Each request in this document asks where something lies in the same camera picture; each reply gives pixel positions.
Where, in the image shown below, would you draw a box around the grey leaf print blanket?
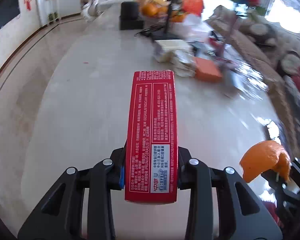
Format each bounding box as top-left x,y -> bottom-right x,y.
284,75 -> 300,140

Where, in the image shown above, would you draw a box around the black cube box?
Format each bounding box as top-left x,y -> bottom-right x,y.
121,1 -> 143,19

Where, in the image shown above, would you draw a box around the flat black box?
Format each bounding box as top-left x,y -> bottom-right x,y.
119,16 -> 145,30

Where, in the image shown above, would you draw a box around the tan fringed sofa cover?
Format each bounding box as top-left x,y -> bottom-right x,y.
206,5 -> 300,150

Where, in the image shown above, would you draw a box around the long white box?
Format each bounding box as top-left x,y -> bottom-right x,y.
154,39 -> 192,63

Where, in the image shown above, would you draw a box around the silver foil wrapper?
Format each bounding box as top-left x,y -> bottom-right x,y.
175,52 -> 197,77

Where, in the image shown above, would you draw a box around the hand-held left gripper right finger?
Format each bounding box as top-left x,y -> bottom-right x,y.
176,146 -> 283,240

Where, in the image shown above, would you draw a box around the red fuzzy pants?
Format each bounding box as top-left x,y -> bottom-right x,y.
266,200 -> 278,220

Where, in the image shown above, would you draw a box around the clear plastic wrappers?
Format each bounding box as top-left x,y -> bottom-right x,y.
215,55 -> 255,98

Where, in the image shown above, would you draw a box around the orange fruit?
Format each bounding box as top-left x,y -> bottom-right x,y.
140,2 -> 160,17
170,11 -> 185,23

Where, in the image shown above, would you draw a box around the brown and beige cushion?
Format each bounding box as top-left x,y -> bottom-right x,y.
245,22 -> 275,45

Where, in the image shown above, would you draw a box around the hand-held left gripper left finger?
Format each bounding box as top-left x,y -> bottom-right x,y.
17,140 -> 127,240

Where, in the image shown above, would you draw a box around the wall television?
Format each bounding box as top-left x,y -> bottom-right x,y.
0,0 -> 21,38

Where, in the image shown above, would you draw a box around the red toothpaste box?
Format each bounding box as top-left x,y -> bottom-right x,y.
124,70 -> 178,203

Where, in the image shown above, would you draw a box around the black phone tripod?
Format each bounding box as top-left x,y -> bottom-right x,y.
150,0 -> 188,40

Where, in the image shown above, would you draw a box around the ornate white coffee table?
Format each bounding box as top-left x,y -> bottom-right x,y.
0,12 -> 290,240

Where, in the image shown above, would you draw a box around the black cable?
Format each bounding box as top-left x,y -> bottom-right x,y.
134,25 -> 165,37

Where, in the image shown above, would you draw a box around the purple glass vase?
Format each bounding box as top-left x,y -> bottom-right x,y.
221,17 -> 240,60

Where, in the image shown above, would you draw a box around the orange peel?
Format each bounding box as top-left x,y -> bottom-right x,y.
239,140 -> 292,183

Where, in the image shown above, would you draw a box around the ornate beige sofa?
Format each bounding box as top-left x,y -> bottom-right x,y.
205,4 -> 300,155

